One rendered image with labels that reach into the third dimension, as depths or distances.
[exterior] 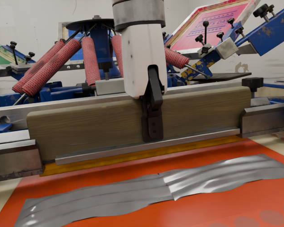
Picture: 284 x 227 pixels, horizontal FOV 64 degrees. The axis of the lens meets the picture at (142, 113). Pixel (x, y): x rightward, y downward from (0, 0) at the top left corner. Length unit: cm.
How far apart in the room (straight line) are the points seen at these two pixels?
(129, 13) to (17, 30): 434
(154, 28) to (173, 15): 455
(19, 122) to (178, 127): 37
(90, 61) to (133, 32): 57
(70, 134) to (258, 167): 27
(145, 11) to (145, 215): 25
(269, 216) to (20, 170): 31
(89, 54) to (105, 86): 32
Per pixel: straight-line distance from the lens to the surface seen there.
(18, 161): 36
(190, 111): 38
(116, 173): 36
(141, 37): 31
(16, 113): 58
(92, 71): 83
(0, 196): 39
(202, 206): 28
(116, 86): 61
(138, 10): 33
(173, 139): 36
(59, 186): 36
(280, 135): 50
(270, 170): 36
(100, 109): 34
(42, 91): 96
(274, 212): 29
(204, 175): 33
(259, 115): 43
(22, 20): 464
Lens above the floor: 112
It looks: 13 degrees down
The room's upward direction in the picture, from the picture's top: 5 degrees counter-clockwise
